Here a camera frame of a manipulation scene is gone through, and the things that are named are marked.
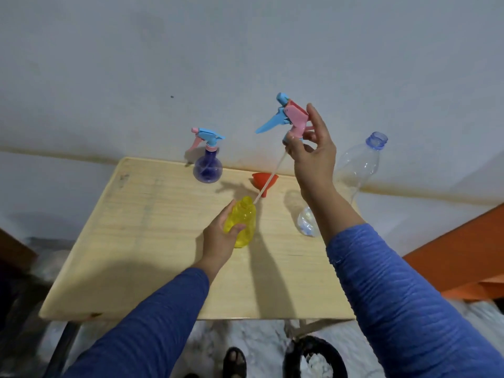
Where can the person's right hand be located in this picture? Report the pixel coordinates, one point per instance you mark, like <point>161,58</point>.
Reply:
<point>315,165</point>

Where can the person's left hand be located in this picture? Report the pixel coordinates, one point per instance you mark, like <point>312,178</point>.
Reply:
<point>216,244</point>

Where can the yellow spray bottle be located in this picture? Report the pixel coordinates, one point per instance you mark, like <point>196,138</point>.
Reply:
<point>244,216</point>

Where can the clear plastic water bottle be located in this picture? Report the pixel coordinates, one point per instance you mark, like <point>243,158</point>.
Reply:
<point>362,161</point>

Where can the orange plastic funnel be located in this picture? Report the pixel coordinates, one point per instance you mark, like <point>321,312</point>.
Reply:
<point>265,180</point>

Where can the purple spray bottle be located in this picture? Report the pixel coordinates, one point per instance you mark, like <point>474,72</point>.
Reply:
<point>208,169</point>

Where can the person's left forearm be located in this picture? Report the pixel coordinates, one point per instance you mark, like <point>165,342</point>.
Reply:
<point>149,330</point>

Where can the person's right forearm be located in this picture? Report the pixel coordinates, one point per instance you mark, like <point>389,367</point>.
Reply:
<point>393,311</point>

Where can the person's right black sandal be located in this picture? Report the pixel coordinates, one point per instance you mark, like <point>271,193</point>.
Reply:
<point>234,364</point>

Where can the orange furniture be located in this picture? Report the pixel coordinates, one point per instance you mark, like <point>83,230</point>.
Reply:
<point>456,251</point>

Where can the black plastic stool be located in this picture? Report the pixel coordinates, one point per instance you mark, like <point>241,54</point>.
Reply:
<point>23,318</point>

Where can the brown wooden door frame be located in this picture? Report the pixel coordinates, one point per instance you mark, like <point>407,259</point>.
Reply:
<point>15,251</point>

